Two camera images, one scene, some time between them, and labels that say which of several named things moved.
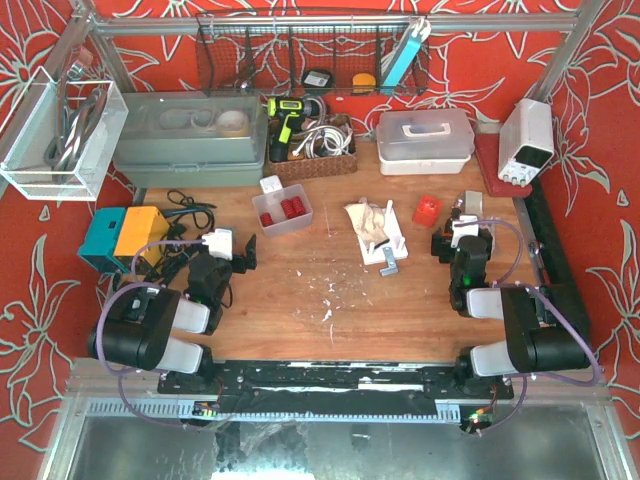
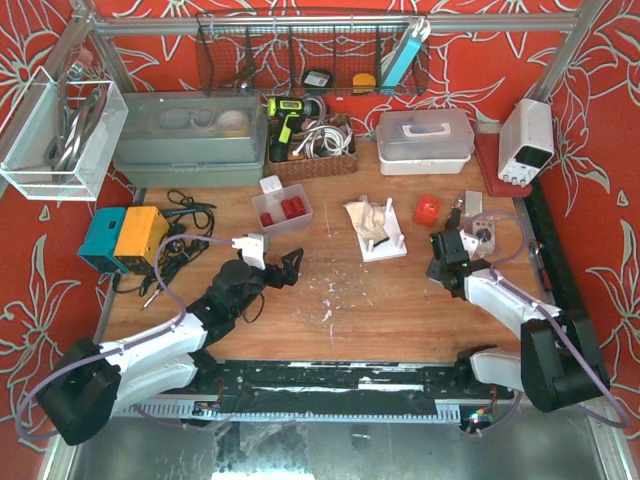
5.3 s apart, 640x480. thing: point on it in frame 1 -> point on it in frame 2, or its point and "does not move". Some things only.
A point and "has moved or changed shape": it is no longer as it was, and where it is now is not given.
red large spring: (288, 208) does not move
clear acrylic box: (59, 137) does not move
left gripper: (240, 258) -> (276, 272)
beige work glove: (370, 221) does not move
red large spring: (298, 206) does not move
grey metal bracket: (392, 265) has moved or changed shape
